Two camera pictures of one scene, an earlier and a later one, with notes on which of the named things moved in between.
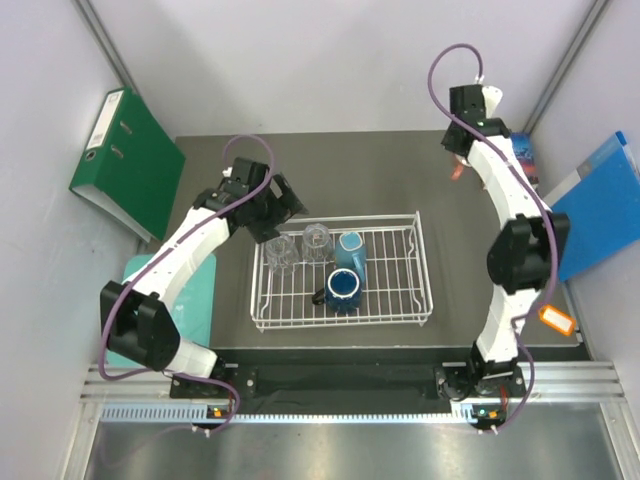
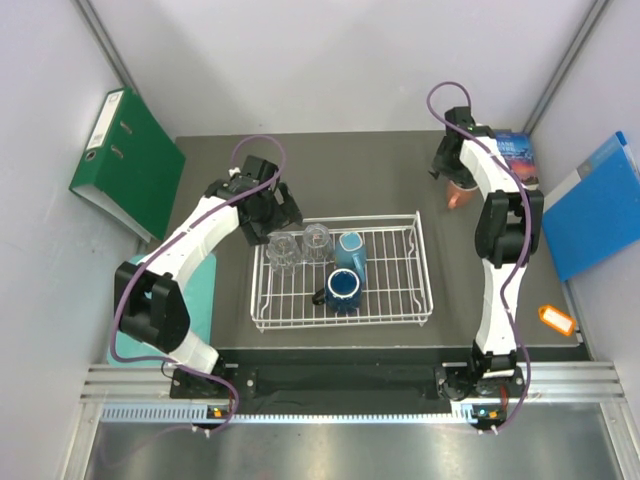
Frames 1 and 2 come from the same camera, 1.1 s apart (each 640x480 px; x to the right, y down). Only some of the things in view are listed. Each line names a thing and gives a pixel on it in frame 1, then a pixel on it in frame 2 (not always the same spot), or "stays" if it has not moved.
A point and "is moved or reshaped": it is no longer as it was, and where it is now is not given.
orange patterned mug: (457, 171) is moved or reshaped
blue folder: (601, 199) stays
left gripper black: (284, 206) stays
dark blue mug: (342, 291) stays
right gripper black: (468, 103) -> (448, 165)
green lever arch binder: (130, 165) stays
